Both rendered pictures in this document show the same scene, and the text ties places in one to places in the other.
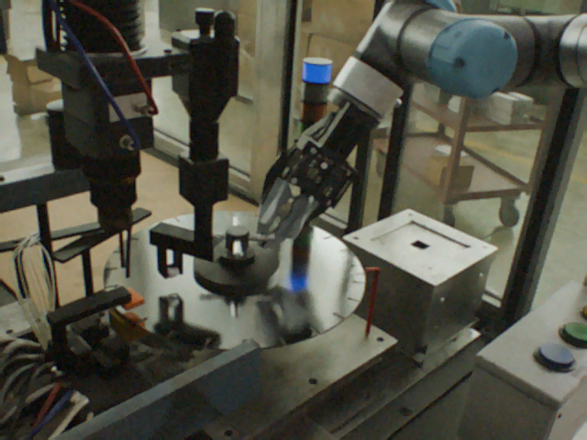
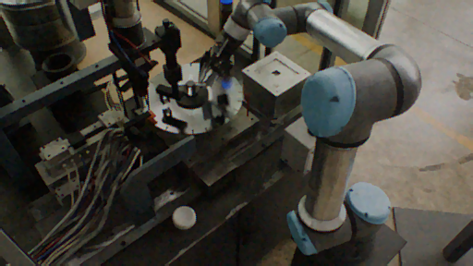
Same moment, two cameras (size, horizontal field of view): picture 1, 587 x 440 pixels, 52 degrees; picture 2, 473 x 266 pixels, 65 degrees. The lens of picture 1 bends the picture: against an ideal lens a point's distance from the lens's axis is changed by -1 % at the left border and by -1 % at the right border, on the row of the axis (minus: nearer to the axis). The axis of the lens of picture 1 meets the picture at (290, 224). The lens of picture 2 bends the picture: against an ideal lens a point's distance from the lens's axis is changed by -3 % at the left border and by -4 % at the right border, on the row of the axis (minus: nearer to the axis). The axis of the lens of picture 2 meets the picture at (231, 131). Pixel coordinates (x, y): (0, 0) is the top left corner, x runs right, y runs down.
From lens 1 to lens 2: 0.53 m
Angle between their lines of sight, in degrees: 22
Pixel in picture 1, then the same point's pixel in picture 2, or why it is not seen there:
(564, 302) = not seen: hidden behind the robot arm
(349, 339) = (239, 119)
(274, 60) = not seen: outside the picture
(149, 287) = (158, 106)
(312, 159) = (215, 60)
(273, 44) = not seen: outside the picture
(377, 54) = (238, 18)
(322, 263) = (226, 91)
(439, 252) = (284, 77)
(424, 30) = (252, 18)
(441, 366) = (283, 125)
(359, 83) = (232, 30)
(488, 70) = (273, 38)
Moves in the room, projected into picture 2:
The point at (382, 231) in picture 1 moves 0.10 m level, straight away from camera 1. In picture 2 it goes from (260, 66) to (265, 50)
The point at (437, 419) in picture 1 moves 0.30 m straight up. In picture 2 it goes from (276, 148) to (285, 85)
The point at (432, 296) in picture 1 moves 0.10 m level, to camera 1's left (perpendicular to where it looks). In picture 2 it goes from (275, 100) to (247, 98)
